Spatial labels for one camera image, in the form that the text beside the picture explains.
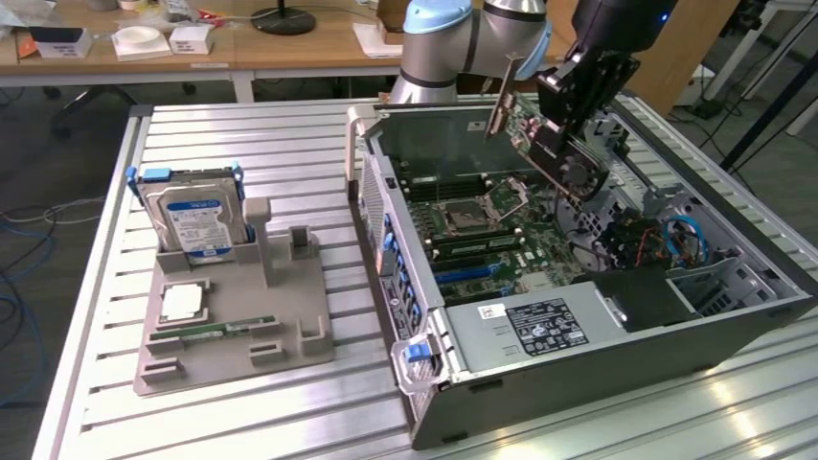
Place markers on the black chair base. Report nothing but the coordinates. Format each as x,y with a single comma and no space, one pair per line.
83,103

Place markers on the white square dish box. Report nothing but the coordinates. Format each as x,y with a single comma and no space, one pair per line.
142,43

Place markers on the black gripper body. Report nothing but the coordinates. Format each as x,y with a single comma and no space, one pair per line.
624,24

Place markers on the grey power supply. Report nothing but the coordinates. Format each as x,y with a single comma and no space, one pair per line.
486,345

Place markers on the metal drive cage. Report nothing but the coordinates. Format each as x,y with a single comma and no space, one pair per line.
629,191

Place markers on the blue case latch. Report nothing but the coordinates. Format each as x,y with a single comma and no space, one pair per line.
418,353

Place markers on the white paper stack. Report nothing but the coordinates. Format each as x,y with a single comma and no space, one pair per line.
374,40

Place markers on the hard disk in blue caddy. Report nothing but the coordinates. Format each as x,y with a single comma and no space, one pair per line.
192,225

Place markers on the green motherboard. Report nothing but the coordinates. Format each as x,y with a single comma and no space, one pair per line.
544,259

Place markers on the green graphics card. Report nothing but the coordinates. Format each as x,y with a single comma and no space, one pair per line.
583,172

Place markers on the wooden desk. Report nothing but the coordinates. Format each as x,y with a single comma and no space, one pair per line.
288,48

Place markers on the brown cardboard box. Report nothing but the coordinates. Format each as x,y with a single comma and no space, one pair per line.
392,14

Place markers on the black lamp base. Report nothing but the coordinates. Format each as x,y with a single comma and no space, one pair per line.
284,21

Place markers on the dark grey PC case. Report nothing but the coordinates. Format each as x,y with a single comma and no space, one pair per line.
576,383

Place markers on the white box with black top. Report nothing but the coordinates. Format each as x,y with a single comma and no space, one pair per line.
61,43

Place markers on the metal socket cover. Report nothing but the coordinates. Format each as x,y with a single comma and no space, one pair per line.
512,194

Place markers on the blue expansion slot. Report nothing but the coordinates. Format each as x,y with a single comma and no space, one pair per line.
466,274

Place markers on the wooden cabinet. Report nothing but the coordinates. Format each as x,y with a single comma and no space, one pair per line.
691,57

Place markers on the white labelled box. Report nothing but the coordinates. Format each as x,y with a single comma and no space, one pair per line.
192,40

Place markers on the grey parts rack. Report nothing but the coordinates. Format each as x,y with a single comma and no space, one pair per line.
256,311

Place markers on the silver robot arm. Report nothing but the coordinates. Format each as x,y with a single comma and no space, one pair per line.
441,52

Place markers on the CPU socket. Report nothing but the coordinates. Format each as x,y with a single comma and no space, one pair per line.
466,215

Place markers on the silver CPU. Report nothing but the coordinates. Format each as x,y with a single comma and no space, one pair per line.
181,304

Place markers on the black expansion slot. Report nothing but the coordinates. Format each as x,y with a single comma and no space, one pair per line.
466,263

